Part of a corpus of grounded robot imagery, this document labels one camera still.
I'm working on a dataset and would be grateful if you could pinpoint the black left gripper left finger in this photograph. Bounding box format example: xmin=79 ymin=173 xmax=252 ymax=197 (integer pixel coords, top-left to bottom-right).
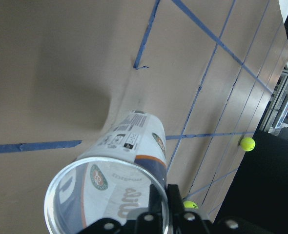
xmin=148 ymin=184 xmax=167 ymax=216

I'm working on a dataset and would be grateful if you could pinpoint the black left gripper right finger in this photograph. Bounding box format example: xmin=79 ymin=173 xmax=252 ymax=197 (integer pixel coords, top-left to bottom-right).
xmin=166 ymin=184 xmax=185 ymax=217

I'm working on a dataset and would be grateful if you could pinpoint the Wilson tennis ball can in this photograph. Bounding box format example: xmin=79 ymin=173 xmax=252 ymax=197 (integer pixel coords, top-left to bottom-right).
xmin=44 ymin=110 xmax=169 ymax=234

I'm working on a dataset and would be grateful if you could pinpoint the centre tennis ball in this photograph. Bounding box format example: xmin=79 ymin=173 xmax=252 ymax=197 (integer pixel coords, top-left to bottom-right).
xmin=183 ymin=200 xmax=199 ymax=209

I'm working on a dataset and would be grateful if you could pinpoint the tennis ball near right gripper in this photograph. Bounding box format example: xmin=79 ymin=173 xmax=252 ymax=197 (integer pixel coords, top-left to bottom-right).
xmin=240 ymin=137 xmax=255 ymax=152

